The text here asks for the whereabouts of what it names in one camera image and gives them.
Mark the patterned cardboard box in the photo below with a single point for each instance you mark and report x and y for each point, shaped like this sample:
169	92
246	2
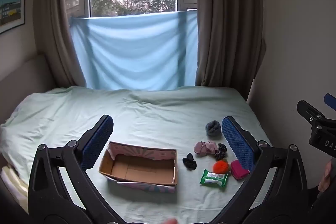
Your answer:
139	169

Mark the black scrunchie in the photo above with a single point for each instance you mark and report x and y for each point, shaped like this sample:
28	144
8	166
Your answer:
189	161

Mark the beige headboard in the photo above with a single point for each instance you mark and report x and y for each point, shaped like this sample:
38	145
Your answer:
23	74

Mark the orange pom pom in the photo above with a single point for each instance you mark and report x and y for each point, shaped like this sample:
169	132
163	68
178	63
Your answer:
221	166

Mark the pink rolled sock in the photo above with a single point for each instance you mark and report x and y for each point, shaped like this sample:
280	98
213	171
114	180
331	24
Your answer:
204	148

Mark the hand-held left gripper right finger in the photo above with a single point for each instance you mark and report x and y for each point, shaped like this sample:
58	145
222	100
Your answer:
236	142

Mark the framed wall picture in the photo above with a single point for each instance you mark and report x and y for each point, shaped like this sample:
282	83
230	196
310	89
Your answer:
11	6

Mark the dark clothing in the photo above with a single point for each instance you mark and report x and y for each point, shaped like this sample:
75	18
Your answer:
324	208

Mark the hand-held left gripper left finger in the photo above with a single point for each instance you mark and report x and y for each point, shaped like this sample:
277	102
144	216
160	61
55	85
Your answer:
98	140

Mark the striped scrunchie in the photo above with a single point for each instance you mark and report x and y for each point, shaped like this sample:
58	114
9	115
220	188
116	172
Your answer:
220	151

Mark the grey rolled sock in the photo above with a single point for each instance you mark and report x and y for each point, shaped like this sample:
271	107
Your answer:
213	128

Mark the person's right hand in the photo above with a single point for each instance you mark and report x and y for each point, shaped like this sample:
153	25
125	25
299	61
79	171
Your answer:
325	176

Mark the light blue hanging cloth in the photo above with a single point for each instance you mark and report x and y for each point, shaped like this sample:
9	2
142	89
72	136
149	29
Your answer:
134	53

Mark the pale yellow blanket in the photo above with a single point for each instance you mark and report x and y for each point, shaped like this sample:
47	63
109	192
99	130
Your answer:
13	187

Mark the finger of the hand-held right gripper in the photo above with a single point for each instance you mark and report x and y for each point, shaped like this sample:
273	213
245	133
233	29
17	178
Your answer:
307	109
330	101

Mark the brown curtain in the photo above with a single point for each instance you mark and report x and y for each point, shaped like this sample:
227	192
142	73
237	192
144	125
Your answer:
57	16
225	16

